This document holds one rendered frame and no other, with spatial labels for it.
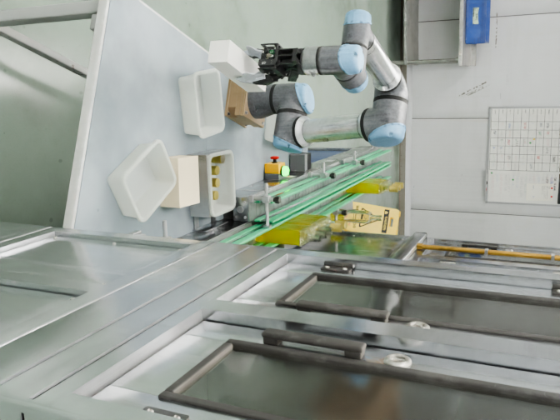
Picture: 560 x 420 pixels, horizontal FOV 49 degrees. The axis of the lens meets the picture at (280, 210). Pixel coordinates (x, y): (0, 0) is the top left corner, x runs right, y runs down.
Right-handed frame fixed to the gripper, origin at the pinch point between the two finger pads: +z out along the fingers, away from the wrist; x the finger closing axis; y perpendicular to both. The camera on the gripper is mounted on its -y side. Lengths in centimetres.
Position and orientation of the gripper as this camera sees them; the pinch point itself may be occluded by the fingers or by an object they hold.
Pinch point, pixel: (242, 67)
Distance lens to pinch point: 178.1
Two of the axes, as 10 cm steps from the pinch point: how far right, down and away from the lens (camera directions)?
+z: -9.1, -0.6, 4.1
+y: -4.0, -1.6, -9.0
